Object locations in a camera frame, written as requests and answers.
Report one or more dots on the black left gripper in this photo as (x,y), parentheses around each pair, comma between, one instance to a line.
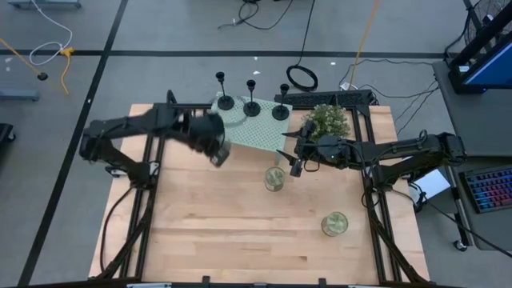
(206,132)

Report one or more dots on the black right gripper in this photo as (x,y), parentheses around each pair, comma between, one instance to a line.
(310,150)

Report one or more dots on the black candlestick holder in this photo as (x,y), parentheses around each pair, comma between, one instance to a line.
(251,109)
(281,113)
(225,103)

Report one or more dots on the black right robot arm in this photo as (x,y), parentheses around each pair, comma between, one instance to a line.
(408,150)

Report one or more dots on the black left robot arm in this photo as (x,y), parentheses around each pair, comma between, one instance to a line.
(120,160)

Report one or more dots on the mint green mesh shelf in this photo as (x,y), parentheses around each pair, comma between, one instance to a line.
(260,132)

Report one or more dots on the artificial white-flowered green plant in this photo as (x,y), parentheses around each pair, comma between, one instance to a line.
(330,120)

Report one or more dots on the black perforated metal box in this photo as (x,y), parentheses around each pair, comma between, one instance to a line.
(320,98)

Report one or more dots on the white power adapter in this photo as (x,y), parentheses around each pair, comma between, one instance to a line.
(347,85)

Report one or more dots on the white paper sheet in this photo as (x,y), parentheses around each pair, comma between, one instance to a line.
(434,184)

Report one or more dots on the grey desk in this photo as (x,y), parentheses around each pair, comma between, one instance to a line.
(480,120)

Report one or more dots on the rainbow backlit keyboard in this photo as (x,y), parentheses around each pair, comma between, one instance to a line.
(494,190)

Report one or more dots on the grey floor platform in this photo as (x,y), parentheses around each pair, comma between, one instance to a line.
(18,95)

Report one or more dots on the computer monitor blue screen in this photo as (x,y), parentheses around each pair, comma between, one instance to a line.
(488,68)

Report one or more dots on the black caster base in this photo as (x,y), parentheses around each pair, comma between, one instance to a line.
(5,132)

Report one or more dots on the grey rolling cart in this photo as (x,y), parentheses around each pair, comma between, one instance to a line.
(492,228)

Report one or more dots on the black floor fan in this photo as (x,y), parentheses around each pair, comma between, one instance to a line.
(482,12)

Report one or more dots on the black aluminium table frame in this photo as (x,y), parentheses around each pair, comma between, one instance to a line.
(372,120)

